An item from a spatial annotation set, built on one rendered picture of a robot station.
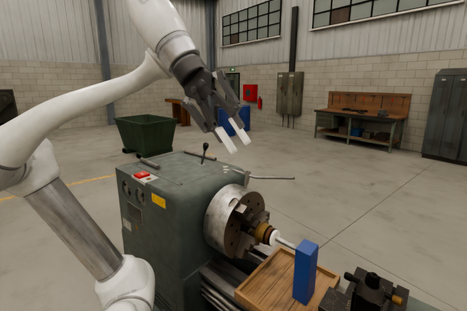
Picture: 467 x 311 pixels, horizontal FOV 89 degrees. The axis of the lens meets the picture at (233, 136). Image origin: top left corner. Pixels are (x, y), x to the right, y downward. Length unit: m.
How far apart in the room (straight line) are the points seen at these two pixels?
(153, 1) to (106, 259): 0.80
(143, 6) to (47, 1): 10.55
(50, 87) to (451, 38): 11.73
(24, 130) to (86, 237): 0.42
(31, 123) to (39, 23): 10.30
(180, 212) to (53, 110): 0.62
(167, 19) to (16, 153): 0.45
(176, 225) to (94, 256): 0.31
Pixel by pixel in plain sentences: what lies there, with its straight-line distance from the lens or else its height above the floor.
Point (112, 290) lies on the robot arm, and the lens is 1.02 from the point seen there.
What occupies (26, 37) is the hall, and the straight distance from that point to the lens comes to 10.92.
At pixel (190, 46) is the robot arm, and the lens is 0.57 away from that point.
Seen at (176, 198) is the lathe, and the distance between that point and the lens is 1.06.
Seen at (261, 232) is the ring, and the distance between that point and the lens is 1.09.
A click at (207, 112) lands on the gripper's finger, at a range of 0.55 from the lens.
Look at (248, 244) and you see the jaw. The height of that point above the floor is 1.03.
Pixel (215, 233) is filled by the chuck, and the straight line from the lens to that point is 1.09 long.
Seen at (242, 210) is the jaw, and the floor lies 1.20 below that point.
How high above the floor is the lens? 1.72
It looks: 13 degrees down
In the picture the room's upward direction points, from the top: straight up
